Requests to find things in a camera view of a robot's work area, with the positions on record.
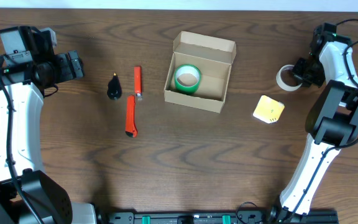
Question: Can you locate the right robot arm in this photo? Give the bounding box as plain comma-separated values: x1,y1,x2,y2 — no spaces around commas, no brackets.
264,22,358,223

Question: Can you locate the orange utility knife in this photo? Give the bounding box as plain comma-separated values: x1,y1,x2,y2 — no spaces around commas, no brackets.
125,95,137,138

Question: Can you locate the yellow white square packet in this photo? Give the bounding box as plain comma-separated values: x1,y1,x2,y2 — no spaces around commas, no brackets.
252,95,285,124

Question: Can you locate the black teardrop glue bottle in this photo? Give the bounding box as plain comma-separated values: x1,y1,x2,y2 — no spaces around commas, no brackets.
107,73,122,100

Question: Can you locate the white tape roll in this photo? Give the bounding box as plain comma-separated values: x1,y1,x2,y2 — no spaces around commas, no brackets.
276,65,302,91

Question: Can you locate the open cardboard box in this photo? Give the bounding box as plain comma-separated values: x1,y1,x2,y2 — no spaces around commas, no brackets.
164,31,237,113

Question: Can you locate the small orange lighter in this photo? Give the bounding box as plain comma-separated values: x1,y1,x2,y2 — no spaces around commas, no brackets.
134,66,142,97

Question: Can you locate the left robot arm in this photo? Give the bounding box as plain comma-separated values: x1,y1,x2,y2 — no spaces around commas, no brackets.
0,50,98,223

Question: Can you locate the green tape roll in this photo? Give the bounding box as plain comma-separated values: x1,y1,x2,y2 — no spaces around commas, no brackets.
174,64,201,95

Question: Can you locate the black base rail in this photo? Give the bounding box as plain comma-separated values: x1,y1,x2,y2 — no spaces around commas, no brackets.
108,209,339,224

